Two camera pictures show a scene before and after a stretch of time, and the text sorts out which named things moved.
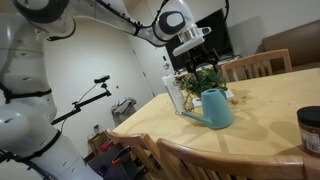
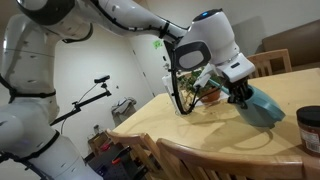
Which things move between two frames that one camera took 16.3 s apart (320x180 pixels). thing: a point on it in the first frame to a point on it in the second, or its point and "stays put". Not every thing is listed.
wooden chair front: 179,161 stays put
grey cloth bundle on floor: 124,109 stays put
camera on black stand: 77,107 stays put
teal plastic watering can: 215,109 to 259,109
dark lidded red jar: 309,124 stays put
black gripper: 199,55 to 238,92
